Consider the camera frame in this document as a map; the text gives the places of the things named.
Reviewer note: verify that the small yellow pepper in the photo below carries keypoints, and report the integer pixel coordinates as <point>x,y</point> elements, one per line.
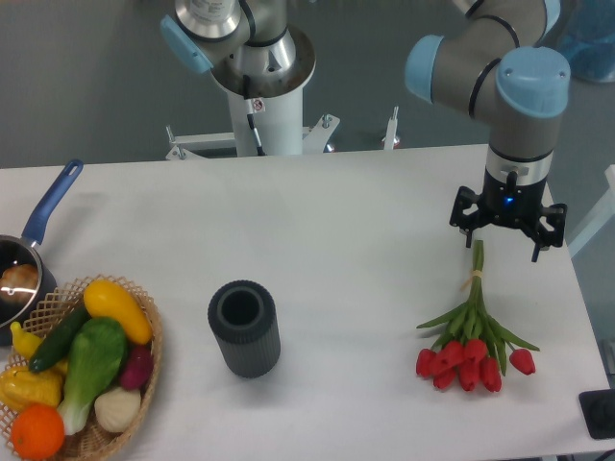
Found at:
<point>24,342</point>

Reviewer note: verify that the blue handled saucepan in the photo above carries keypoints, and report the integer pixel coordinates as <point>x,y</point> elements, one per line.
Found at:
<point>23,249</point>

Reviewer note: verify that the orange fruit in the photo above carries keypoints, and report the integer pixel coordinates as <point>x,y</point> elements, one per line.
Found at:
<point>38,432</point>

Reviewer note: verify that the browned patty in pan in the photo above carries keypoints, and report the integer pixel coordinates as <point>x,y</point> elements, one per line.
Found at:
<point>19,284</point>

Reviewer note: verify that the dark green cucumber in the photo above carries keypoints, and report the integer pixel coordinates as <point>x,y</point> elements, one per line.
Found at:
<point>56,345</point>

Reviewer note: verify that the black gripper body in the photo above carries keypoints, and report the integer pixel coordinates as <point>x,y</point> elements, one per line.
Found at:
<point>510,204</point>

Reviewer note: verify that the dark grey ribbed vase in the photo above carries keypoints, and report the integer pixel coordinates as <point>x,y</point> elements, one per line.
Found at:
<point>243,319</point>

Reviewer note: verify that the yellow squash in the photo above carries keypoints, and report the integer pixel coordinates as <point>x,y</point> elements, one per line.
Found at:
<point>105,298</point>

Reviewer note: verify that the yellow corn cob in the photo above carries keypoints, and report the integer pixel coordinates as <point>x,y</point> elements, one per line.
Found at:
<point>21,388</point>

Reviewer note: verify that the white frame at right edge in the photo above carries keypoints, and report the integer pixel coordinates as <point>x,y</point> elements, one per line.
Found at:
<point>595,219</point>

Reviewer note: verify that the grey robot arm, blue caps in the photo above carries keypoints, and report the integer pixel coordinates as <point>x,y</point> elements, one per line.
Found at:
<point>496,72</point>

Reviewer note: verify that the blue object in background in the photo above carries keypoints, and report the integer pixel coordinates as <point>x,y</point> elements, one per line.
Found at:
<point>588,41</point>

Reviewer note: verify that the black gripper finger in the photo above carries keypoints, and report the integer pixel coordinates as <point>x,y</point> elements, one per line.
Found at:
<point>548,229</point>
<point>466,213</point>

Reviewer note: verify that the green lettuce head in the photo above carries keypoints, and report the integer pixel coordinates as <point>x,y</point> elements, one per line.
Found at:
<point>94,360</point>

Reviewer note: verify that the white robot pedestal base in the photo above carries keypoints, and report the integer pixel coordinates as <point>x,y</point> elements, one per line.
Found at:
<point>265,94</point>

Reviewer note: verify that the woven wicker basket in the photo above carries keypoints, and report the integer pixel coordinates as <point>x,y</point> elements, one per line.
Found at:
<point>94,442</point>

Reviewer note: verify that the red tulip bouquet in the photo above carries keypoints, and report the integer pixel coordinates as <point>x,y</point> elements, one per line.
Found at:
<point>473,349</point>

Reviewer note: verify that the black device at table edge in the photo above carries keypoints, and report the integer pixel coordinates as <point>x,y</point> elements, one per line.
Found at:
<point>598,412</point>

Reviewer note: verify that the white garlic bulb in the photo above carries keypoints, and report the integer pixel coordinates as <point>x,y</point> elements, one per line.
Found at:
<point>116,409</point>

